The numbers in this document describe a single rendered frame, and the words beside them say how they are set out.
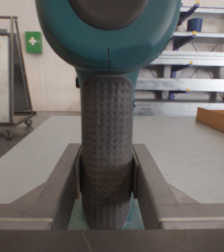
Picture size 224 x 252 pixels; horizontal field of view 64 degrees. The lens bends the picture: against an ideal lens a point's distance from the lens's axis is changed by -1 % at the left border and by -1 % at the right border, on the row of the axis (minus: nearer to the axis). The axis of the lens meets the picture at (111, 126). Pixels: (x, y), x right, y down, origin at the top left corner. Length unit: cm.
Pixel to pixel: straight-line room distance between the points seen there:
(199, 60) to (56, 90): 333
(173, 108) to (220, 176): 347
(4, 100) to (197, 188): 257
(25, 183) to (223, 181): 34
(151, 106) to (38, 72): 290
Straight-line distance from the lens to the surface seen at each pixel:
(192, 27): 433
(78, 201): 17
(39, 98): 501
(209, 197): 32
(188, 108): 395
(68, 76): 478
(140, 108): 366
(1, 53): 284
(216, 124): 76
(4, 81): 274
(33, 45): 489
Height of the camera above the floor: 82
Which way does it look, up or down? 14 degrees down
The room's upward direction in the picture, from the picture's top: 1 degrees clockwise
